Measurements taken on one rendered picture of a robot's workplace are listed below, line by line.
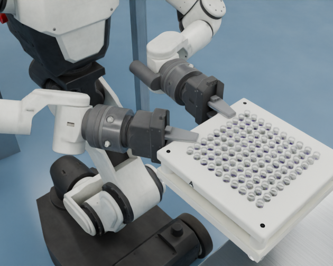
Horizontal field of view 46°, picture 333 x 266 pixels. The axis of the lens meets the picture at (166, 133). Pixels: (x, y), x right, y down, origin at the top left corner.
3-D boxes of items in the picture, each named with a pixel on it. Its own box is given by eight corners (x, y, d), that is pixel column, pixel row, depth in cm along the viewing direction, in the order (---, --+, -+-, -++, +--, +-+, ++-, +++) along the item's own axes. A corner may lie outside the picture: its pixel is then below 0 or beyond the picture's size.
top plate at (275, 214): (347, 166, 72) (351, 158, 70) (262, 246, 60) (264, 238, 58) (242, 104, 85) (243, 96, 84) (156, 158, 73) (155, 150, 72)
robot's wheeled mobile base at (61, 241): (19, 232, 177) (-2, 182, 155) (113, 174, 203) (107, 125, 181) (101, 345, 142) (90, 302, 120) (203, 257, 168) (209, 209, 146)
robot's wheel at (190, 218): (208, 267, 163) (176, 245, 178) (216, 260, 166) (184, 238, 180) (201, 231, 154) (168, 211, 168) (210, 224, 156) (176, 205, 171)
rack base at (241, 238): (339, 184, 75) (343, 176, 73) (257, 263, 63) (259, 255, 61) (239, 121, 89) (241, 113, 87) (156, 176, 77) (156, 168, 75)
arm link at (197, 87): (233, 73, 81) (198, 49, 89) (196, 88, 77) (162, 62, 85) (228, 120, 90) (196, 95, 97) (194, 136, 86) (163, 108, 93)
